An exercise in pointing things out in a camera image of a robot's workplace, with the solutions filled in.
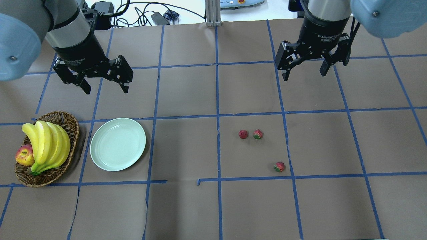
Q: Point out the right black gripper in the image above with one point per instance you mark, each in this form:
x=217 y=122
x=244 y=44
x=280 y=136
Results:
x=317 y=35

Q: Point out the red yellow apple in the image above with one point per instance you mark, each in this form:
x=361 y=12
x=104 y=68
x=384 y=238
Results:
x=25 y=155

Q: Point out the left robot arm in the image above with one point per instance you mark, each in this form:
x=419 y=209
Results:
x=69 y=30

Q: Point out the red strawberry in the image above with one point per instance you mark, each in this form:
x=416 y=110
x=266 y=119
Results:
x=243 y=134

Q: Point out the yellow banana bunch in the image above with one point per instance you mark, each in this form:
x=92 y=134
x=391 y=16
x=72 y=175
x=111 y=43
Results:
x=50 y=143

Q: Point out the black power adapter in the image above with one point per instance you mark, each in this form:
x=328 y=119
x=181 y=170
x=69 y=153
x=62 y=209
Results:
x=159 y=19

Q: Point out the woven wicker basket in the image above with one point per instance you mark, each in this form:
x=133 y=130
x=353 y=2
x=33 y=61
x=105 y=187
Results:
x=70 y=124

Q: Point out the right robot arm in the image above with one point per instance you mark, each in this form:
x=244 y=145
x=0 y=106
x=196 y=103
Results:
x=380 y=18

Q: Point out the light green plate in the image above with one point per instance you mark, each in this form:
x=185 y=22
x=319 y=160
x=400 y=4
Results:
x=118 y=144

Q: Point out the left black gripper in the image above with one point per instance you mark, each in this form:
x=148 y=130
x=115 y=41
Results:
x=81 y=51

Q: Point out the strawberry with green leaves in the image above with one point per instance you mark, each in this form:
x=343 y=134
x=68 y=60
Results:
x=258 y=134

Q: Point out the aluminium frame post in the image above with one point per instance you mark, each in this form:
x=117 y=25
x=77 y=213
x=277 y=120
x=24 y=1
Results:
x=212 y=12

